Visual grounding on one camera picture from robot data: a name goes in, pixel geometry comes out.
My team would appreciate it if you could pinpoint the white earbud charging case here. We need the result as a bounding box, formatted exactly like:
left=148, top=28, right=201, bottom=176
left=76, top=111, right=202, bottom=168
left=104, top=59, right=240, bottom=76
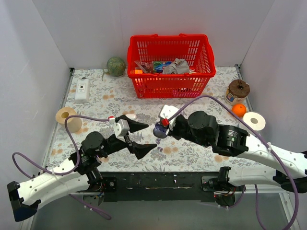
left=126, top=114, right=137, bottom=120

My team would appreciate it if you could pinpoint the purple earbud charging case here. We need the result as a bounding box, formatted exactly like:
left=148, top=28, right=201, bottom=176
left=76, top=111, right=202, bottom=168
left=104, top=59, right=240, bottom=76
left=153, top=122, right=167, bottom=139

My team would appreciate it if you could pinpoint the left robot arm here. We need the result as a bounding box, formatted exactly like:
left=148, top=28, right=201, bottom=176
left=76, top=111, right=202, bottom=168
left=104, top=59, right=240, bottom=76
left=7, top=115, right=157, bottom=222

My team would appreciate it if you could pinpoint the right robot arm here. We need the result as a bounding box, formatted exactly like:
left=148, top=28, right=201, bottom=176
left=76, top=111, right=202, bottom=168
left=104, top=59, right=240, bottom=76
left=163, top=111, right=307, bottom=193

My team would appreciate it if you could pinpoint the floral patterned table mat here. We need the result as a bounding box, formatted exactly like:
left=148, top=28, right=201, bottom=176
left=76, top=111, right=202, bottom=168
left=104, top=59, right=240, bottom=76
left=46, top=69, right=260, bottom=172

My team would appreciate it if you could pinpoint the orange fruit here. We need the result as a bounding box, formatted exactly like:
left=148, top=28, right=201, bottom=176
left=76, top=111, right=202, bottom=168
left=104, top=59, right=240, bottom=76
left=232, top=103, right=247, bottom=117

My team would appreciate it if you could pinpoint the beige paper roll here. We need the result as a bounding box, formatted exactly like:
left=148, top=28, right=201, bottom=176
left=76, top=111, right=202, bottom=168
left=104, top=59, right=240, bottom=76
left=55, top=106, right=83, bottom=134

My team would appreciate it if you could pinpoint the white toilet paper roll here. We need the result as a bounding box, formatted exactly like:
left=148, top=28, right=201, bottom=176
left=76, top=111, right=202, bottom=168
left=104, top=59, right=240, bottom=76
left=242, top=112, right=266, bottom=131

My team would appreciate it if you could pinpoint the brown lidded jar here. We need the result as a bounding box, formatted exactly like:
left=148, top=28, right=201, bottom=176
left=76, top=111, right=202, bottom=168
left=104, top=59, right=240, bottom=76
left=225, top=79, right=250, bottom=105

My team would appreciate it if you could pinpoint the white rectangular device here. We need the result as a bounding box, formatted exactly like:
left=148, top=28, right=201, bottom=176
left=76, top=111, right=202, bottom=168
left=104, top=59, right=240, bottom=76
left=74, top=78, right=90, bottom=104

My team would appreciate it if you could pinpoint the green melon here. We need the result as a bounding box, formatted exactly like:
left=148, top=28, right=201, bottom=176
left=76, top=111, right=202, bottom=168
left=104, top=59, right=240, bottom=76
left=106, top=57, right=126, bottom=77

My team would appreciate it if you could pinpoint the red plastic shopping basket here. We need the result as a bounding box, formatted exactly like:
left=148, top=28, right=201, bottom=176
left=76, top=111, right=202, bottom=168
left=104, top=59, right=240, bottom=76
left=127, top=34, right=216, bottom=98

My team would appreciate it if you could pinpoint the crumpled grey bag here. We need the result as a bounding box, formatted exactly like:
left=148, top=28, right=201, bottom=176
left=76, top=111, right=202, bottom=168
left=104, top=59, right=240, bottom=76
left=162, top=58, right=189, bottom=74

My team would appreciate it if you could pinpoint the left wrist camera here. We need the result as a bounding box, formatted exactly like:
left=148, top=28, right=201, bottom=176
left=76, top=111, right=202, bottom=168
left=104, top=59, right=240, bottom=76
left=108, top=116, right=130, bottom=142

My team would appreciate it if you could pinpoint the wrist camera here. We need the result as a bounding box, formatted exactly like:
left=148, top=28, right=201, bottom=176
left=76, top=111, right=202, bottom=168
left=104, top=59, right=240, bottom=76
left=158, top=104, right=179, bottom=130
left=108, top=116, right=130, bottom=142

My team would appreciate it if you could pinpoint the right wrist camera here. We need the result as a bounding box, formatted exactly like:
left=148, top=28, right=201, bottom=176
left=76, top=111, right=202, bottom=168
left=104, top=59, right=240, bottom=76
left=158, top=104, right=179, bottom=130

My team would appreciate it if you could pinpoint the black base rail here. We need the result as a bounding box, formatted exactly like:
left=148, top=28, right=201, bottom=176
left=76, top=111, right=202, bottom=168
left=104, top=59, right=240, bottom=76
left=71, top=171, right=245, bottom=203

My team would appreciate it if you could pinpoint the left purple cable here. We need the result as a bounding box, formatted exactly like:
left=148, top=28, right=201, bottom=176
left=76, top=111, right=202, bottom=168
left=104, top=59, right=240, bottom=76
left=12, top=115, right=118, bottom=220

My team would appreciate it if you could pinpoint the purple cable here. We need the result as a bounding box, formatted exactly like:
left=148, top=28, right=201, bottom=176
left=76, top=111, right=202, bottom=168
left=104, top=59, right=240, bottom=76
left=170, top=95, right=300, bottom=230
left=12, top=115, right=118, bottom=220

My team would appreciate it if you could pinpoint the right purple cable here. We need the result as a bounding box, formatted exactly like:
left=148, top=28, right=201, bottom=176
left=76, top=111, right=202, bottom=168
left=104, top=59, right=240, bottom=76
left=170, top=95, right=300, bottom=230

